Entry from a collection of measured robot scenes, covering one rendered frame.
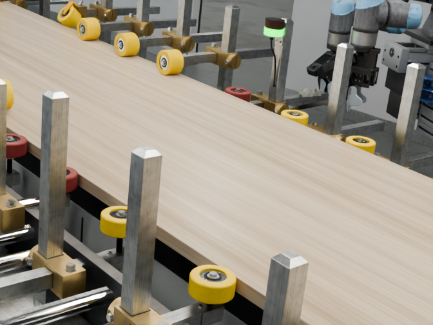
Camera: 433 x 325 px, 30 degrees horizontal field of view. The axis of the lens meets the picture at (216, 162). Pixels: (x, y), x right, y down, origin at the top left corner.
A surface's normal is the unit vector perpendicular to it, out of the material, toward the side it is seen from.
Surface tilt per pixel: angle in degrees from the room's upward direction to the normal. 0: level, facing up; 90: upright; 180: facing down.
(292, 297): 90
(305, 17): 90
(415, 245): 0
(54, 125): 90
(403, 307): 0
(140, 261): 90
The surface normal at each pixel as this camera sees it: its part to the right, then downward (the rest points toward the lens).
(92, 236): -0.76, 0.15
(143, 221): 0.64, 0.33
